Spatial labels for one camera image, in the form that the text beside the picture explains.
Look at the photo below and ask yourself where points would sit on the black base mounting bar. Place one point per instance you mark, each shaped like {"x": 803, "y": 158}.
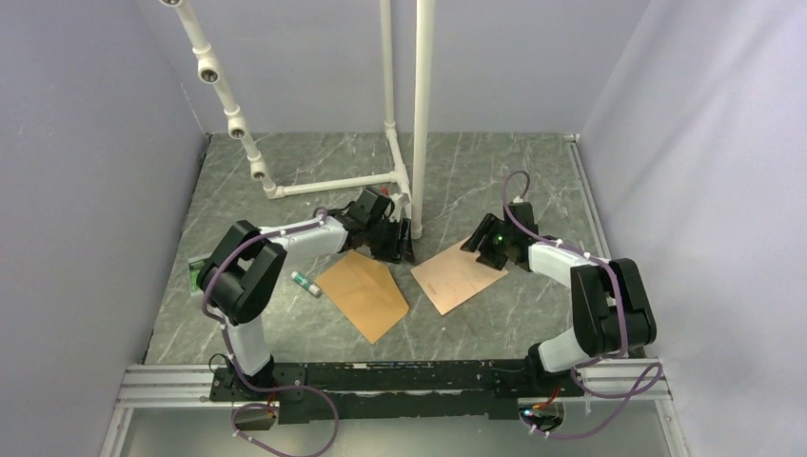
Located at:
{"x": 496, "y": 389}

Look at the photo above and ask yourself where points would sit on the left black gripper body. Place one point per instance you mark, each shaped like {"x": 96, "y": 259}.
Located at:
{"x": 369, "y": 228}

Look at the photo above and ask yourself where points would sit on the tan letter sheet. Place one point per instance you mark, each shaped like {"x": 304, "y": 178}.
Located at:
{"x": 453, "y": 276}

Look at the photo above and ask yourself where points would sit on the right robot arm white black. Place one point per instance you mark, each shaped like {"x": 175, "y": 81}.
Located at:
{"x": 611, "y": 312}

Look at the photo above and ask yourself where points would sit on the green white glue stick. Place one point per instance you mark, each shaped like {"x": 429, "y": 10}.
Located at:
{"x": 305, "y": 283}

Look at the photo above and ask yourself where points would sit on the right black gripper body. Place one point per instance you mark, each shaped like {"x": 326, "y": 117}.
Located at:
{"x": 493, "y": 249}

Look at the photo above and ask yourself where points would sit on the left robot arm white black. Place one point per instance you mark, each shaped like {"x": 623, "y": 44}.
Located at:
{"x": 238, "y": 278}

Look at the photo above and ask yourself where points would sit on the brown paper envelope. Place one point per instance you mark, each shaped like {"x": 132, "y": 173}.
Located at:
{"x": 366, "y": 293}

